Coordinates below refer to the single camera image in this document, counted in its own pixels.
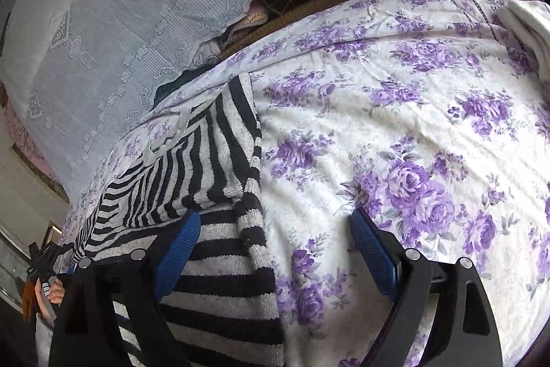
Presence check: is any dark clothes pile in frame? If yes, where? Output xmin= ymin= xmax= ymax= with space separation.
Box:
xmin=153 ymin=0 xmax=270 ymax=107

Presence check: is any person's left hand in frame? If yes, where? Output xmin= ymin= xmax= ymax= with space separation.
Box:
xmin=34 ymin=276 xmax=65 ymax=328

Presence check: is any black and white striped sweater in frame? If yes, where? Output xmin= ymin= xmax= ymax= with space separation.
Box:
xmin=73 ymin=74 xmax=284 ymax=366

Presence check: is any folded white cloth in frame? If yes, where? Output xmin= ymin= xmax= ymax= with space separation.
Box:
xmin=497 ymin=0 xmax=550 ymax=87

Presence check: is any purple floral bed sheet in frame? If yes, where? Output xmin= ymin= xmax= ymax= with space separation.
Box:
xmin=63 ymin=0 xmax=549 ymax=366

